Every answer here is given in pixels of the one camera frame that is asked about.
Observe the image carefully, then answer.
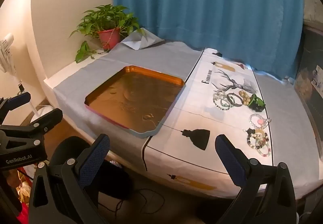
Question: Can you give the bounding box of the white printed table runner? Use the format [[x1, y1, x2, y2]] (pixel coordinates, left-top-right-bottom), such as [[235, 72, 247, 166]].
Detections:
[[141, 47, 275, 198]]

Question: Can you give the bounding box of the blue curtain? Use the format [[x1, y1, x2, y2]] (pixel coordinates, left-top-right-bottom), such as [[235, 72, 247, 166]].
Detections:
[[112, 0, 304, 79]]

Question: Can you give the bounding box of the clear crystal bead bracelet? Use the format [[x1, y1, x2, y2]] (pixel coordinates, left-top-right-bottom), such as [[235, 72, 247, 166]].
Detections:
[[213, 91, 229, 106]]

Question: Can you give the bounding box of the grey textured cushion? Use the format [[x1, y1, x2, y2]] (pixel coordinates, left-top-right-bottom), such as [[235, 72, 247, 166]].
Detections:
[[301, 0, 323, 22]]

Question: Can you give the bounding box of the orange metal tray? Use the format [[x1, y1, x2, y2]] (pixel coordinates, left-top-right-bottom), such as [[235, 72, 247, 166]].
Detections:
[[84, 65, 186, 138]]

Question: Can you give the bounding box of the dark printed board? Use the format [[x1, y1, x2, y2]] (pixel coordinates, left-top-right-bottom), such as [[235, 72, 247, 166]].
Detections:
[[294, 23, 323, 159]]

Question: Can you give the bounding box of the brown bead bracelet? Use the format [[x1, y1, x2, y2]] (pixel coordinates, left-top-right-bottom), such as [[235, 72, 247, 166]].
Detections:
[[247, 132, 263, 149]]

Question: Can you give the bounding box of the wooden bead bracelet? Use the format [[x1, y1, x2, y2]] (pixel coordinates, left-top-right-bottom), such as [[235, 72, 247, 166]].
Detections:
[[238, 90, 253, 106]]

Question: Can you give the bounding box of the floral cloth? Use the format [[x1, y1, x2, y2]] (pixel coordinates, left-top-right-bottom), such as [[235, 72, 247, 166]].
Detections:
[[15, 161, 38, 204]]

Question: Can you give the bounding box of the silver bangle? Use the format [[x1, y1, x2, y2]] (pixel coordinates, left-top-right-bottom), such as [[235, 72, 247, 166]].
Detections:
[[227, 92, 243, 107]]

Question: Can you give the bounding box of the black cable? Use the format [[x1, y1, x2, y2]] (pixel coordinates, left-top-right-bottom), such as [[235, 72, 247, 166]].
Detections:
[[97, 189, 166, 216]]

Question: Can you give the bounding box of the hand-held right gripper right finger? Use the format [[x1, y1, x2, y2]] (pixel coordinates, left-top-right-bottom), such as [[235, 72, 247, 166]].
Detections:
[[214, 134, 297, 224]]

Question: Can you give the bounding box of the dark green bangle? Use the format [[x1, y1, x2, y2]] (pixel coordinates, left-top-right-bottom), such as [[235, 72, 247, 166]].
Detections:
[[249, 95, 266, 113]]

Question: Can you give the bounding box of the white standing fan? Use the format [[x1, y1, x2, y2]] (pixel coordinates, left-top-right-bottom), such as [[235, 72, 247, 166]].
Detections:
[[0, 33, 55, 128]]

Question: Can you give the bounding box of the red cloth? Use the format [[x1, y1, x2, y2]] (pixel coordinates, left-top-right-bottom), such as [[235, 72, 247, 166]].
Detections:
[[18, 201, 32, 224]]

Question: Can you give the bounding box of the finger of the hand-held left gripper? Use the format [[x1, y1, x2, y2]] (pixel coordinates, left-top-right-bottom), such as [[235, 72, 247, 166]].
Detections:
[[0, 92, 31, 123], [0, 108, 63, 156]]

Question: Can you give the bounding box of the grey tablecloth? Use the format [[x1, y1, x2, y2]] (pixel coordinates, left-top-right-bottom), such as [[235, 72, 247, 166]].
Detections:
[[52, 28, 323, 200]]

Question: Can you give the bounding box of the white window ledge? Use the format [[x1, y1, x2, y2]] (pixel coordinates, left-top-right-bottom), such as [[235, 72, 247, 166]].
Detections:
[[43, 46, 111, 89]]

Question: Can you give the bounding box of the clear bracelet with pink charm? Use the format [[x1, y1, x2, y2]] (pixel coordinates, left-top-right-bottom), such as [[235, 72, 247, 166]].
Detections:
[[249, 113, 268, 129]]

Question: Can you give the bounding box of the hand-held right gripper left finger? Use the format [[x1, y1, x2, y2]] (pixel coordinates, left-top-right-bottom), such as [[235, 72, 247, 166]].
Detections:
[[30, 134, 111, 224]]

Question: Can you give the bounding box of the green leafy houseplant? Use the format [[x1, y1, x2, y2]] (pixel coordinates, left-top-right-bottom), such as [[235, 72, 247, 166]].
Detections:
[[69, 4, 147, 64]]

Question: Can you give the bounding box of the pastel bead bracelet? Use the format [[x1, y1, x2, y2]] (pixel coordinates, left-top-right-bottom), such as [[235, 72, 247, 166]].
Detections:
[[255, 142, 273, 157]]

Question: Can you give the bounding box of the red plant pot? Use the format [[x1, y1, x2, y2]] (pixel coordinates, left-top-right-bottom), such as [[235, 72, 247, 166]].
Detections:
[[98, 27, 121, 51]]

